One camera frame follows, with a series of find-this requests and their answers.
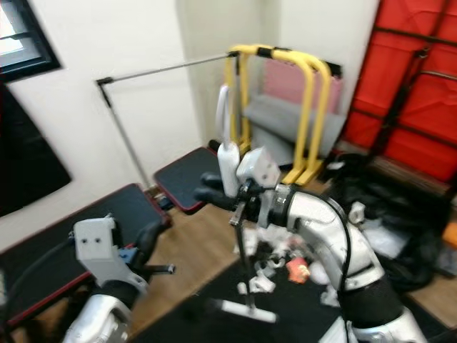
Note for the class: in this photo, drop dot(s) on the grey rolled yoga mat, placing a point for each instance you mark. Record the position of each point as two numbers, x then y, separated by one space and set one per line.
278 118

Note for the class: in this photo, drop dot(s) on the black garbage bag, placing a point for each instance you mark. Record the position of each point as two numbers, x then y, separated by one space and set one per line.
364 186

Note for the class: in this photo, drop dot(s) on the black framed window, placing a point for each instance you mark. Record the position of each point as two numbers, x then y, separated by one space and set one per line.
21 43

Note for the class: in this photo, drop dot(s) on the black wall panel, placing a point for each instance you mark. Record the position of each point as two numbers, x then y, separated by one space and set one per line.
28 157

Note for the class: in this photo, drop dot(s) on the black metal hand truck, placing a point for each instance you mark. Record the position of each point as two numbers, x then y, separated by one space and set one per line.
400 107

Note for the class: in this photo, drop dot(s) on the black floor mat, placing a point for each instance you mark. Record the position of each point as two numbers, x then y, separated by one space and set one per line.
186 329

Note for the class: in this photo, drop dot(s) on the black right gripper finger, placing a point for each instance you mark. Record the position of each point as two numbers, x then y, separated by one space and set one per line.
216 181
214 200

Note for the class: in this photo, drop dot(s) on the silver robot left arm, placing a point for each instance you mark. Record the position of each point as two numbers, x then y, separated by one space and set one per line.
103 321

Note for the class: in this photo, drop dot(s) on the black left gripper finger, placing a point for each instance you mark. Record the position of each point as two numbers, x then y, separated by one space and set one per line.
148 234

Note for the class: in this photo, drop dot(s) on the folded red plastic table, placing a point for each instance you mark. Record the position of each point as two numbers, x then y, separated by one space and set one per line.
421 78

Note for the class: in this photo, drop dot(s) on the white plastic hook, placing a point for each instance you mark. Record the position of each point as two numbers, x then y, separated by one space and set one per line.
357 212

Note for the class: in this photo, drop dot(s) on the small orange box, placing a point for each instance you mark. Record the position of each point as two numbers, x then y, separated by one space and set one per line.
451 234

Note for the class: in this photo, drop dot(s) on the silver metal clothes rail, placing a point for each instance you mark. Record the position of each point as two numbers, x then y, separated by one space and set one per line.
105 81

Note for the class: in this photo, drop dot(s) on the black foam puzzle mat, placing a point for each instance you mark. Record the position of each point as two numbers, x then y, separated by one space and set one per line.
335 70

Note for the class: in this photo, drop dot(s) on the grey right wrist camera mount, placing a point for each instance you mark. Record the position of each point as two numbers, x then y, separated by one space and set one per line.
257 168

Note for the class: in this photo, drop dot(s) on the small red snack packet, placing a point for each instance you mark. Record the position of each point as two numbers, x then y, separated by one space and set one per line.
298 270

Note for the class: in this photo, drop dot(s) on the clear plastic sheet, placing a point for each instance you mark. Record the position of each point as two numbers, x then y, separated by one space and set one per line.
387 239

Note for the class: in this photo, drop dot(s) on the clear plastic wrapper bundle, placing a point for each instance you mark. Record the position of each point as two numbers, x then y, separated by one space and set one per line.
268 246

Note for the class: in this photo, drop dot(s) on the white paper scrap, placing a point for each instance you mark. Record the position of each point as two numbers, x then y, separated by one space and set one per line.
257 284

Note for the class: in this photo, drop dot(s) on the yellow metal dip bar frame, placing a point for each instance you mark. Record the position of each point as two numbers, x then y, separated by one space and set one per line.
293 58

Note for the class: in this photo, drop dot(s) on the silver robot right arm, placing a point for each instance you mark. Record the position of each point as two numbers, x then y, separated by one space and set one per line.
328 229

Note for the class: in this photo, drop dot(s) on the pink foam puzzle mat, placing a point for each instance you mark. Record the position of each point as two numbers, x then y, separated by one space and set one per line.
285 82

